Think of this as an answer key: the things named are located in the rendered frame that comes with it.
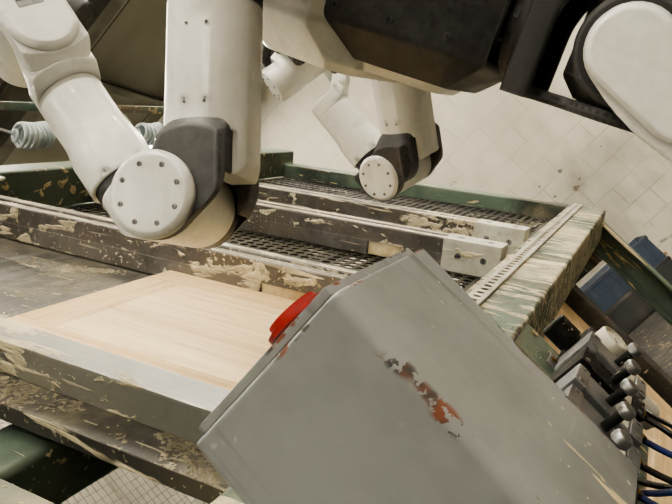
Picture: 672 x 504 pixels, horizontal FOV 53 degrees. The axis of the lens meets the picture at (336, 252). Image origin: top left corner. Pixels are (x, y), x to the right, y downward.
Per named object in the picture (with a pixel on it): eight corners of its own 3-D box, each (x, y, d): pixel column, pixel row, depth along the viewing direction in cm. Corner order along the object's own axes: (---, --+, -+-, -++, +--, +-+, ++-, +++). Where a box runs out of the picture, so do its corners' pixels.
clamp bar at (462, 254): (495, 282, 138) (513, 166, 133) (69, 196, 186) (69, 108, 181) (505, 273, 147) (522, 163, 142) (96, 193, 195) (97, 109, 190)
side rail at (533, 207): (561, 238, 229) (566, 206, 227) (281, 191, 274) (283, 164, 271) (564, 234, 236) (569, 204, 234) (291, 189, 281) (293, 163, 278)
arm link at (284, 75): (300, 45, 128) (335, 78, 123) (255, 77, 127) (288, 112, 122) (284, 0, 118) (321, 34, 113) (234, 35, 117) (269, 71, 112)
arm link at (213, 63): (277, 249, 68) (281, 33, 70) (232, 237, 56) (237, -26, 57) (172, 249, 71) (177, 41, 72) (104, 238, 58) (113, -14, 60)
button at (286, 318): (322, 326, 34) (294, 295, 34) (277, 374, 35) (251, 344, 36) (355, 306, 37) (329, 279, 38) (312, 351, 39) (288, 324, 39)
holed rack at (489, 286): (440, 345, 86) (441, 340, 86) (418, 339, 87) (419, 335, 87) (583, 205, 232) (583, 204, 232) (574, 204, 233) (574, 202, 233)
